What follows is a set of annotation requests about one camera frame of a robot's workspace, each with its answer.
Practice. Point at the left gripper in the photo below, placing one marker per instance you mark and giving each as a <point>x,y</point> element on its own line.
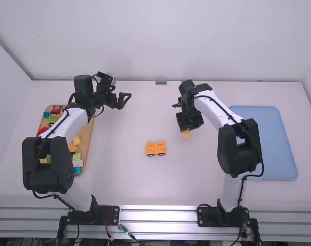
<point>105,98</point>

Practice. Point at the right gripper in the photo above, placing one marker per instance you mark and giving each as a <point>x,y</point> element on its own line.
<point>189,120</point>

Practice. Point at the pale yellow square toy brick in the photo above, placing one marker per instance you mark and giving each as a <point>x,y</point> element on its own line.
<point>186,134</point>

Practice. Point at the yellow toy car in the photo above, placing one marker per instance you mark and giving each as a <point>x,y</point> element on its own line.
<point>156,148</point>

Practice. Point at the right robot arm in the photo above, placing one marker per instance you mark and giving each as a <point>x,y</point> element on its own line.
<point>211,110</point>

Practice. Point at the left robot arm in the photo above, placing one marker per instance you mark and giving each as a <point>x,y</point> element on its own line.
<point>68,123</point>

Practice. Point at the tan tray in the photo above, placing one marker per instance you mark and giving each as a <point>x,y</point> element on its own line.
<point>87,143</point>

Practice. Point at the red toy brick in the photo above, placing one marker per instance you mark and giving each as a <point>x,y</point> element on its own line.
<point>57,110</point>
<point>42,131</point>

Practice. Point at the orange toy brick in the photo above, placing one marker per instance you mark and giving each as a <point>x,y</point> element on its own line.
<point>73,147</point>

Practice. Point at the green toy brick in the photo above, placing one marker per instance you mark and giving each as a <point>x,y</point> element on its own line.
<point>77,157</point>
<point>54,119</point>

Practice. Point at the teal toy brick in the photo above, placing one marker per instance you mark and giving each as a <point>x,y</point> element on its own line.
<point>47,114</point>
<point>78,170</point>

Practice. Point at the blue mat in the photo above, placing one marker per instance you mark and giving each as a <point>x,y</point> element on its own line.
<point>270,133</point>

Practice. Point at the silver rails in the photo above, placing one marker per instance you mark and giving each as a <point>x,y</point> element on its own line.
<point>157,217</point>

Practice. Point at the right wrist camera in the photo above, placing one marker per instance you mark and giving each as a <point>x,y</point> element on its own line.
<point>178,103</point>

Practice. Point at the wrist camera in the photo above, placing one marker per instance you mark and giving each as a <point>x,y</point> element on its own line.
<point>178,103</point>
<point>111,79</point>

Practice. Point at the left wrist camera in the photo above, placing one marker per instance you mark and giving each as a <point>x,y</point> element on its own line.
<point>111,79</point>

